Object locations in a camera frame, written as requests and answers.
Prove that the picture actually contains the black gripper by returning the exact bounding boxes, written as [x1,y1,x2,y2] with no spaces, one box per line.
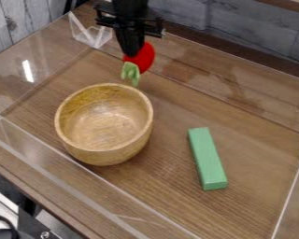
[93,0,164,56]

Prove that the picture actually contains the red plush strawberry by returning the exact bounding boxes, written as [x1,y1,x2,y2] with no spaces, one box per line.
[121,42,156,87]

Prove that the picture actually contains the wooden bowl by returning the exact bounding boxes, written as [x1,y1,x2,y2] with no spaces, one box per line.
[54,83,153,166]

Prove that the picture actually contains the clear acrylic tray walls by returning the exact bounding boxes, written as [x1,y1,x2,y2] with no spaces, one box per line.
[0,9,299,239]

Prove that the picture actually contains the green rectangular block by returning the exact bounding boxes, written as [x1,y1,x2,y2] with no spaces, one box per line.
[188,128,228,190]

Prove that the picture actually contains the black metal bracket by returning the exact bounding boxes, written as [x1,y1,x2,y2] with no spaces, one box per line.
[17,207,62,239]

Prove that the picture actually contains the black cable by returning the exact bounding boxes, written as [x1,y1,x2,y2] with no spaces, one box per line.
[0,214,22,239]

